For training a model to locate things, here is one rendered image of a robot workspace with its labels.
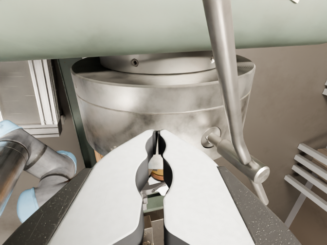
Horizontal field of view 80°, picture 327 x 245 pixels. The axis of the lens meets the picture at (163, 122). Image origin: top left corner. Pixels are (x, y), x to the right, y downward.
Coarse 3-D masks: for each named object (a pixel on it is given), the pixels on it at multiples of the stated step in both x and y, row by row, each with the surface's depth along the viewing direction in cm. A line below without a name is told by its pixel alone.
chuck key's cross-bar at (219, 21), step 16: (208, 0) 8; (224, 0) 8; (208, 16) 9; (224, 16) 9; (224, 32) 9; (224, 48) 10; (224, 64) 11; (224, 80) 12; (224, 96) 13; (240, 112) 15; (240, 128) 17; (240, 144) 19; (240, 160) 21; (256, 192) 25
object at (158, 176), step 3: (153, 171) 45; (156, 171) 44; (159, 171) 44; (162, 171) 43; (150, 174) 48; (153, 174) 46; (156, 174) 46; (159, 174) 44; (162, 174) 44; (153, 177) 47; (156, 177) 46; (159, 177) 45; (162, 177) 45; (156, 180) 46; (159, 180) 46; (162, 180) 46
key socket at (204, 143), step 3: (210, 129) 27; (213, 129) 27; (216, 129) 27; (207, 132) 27; (210, 132) 27; (216, 132) 27; (219, 132) 28; (204, 135) 27; (207, 135) 27; (219, 135) 28; (201, 138) 27; (204, 138) 27; (201, 141) 27; (204, 141) 27; (207, 141) 27; (201, 144) 27; (204, 144) 27; (207, 144) 28; (210, 144) 28
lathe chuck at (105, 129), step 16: (80, 112) 32; (96, 112) 27; (112, 112) 25; (128, 112) 24; (192, 112) 24; (208, 112) 25; (224, 112) 26; (96, 128) 29; (112, 128) 27; (128, 128) 26; (144, 128) 25; (160, 128) 25; (176, 128) 25; (192, 128) 25; (208, 128) 26; (224, 128) 28; (96, 144) 31; (112, 144) 28; (192, 144) 27; (160, 160) 27
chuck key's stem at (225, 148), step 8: (208, 136) 27; (216, 136) 26; (216, 144) 25; (224, 144) 24; (224, 152) 24; (232, 152) 23; (232, 160) 23; (256, 160) 21; (240, 168) 22; (248, 168) 21; (256, 168) 20; (264, 168) 20; (248, 176) 21; (256, 176) 20; (264, 176) 20
